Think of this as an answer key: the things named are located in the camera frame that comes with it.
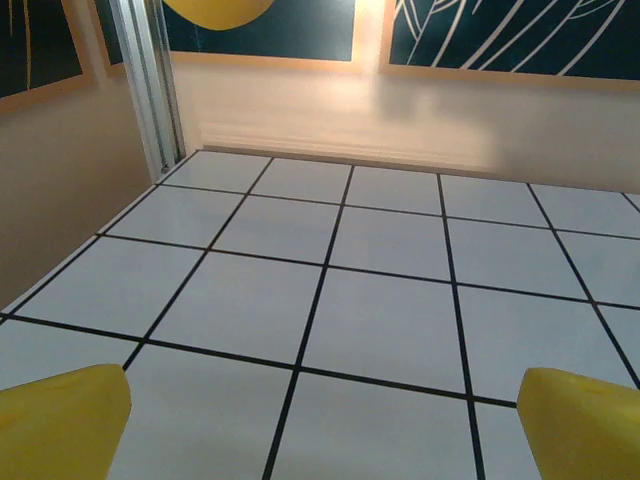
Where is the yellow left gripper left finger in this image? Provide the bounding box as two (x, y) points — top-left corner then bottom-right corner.
(0, 363), (133, 480)

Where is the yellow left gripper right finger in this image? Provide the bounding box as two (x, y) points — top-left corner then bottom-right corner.
(516, 367), (640, 480)

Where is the aluminium frame post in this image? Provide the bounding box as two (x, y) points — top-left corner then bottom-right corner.
(106, 0), (187, 175)

